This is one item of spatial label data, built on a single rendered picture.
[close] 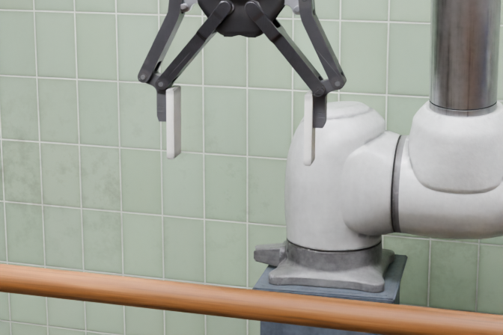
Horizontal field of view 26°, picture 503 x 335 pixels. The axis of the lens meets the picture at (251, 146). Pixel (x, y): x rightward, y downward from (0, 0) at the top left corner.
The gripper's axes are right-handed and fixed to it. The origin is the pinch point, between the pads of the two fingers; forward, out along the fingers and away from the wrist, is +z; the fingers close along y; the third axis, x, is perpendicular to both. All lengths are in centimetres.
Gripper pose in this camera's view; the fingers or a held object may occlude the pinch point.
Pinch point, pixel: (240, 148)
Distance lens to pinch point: 107.2
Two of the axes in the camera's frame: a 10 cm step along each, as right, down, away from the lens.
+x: -1.9, 2.0, -9.6
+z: -0.1, 9.8, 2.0
